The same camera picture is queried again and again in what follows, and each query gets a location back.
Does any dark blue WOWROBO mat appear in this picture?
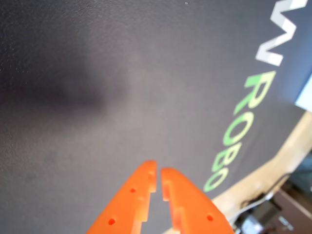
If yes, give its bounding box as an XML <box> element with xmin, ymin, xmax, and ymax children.
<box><xmin>0</xmin><ymin>0</ymin><xmax>312</xmax><ymax>234</ymax></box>

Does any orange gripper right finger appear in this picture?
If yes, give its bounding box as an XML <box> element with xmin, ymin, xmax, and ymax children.
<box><xmin>160</xmin><ymin>167</ymin><xmax>236</xmax><ymax>234</ymax></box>

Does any white cardboard box bin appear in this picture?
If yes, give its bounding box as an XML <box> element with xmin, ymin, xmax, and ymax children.
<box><xmin>294</xmin><ymin>72</ymin><xmax>312</xmax><ymax>113</ymax></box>

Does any dark brown cabinet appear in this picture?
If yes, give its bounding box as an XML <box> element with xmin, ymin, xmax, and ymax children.
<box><xmin>275</xmin><ymin>177</ymin><xmax>312</xmax><ymax>234</ymax></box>

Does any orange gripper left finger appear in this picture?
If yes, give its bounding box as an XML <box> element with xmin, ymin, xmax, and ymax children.
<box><xmin>85</xmin><ymin>159</ymin><xmax>158</xmax><ymax>234</ymax></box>

